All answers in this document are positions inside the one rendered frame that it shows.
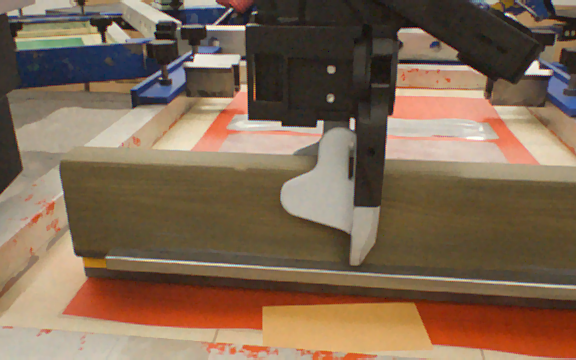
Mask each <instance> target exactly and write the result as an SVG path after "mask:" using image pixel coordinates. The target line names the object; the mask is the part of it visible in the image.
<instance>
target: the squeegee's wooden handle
mask: <svg viewBox="0 0 576 360"><path fill-rule="evenodd" d="M317 159H318V155H296V154H270V153H246V152H220V151H195V150H169V149H145V148H119V147H94V146H75V147H74V148H72V149H71V150H69V151H68V152H66V153H65V154H63V156H62V158H61V160H60V162H59V174H60V180H61V185H62V191H63V196H64V202H65V208H66V213H67V220H68V225H69V231H70V236H71V242H72V247H73V253H74V254H75V255H77V256H78V257H94V258H105V256H106V254H107V253H108V252H109V251H110V250H111V248H112V247H117V248H134V249H150V250H166V251H184V252H200V253H216V254H233V255H249V256H265V257H282V258H298V259H314V260H332V262H342V261H348V263H350V246H351V235H350V234H348V233H347V232H345V231H343V230H340V229H337V228H333V227H330V226H326V225H322V224H319V223H316V222H312V221H309V220H306V219H302V218H299V217H296V216H293V215H291V214H289V213H288V211H287V210H286V209H285V208H284V206H283V204H282V201H281V193H282V188H283V186H284V185H285V183H286V182H288V181H290V180H292V179H294V178H297V177H299V176H301V175H304V174H306V173H308V172H310V171H312V170H313V169H314V168H315V167H316V164H317ZM361 263H364V264H381V265H397V266H413V267H430V268H446V269H462V270H479V271H496V272H512V273H528V274H545V275H561V276H576V167H573V166H548V164H523V163H498V162H472V161H447V160H422V159H397V158H385V169H384V179H383V189H382V199H381V205H380V216H379V224H378V231H377V237H375V243H374V244H373V245H372V247H371V248H370V250H369V251H368V253H367V254H366V256H365V257H364V258H363V260H362V261H361Z"/></svg>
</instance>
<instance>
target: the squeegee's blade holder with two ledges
mask: <svg viewBox="0 0 576 360"><path fill-rule="evenodd" d="M105 260H106V268H107V269H109V270H118V271H134V272H149V273H164V274H179V275H195V276H210V277H225V278H241V279H256V280H271V281H286V282H301V283H316V284H332V285H347V286H362V287H378V288H393V289H408V290H423V291H439V292H454V293H469V294H485V295H500V296H515V297H530V298H546V299H561V300H576V276H561V275H545V274H528V273H512V272H496V271H479V270H462V269H446V268H430V267H413V266H397V265H381V264H364V263H361V264H360V265H359V266H350V263H348V261H342V262H332V260H314V259H298V258H282V257H265V256H249V255H233V254H216V253H200V252H184V251H166V250H150V249H134V248H117V247H112V248H111V250H110V251H109V252H108V253H107V254H106V256H105Z"/></svg>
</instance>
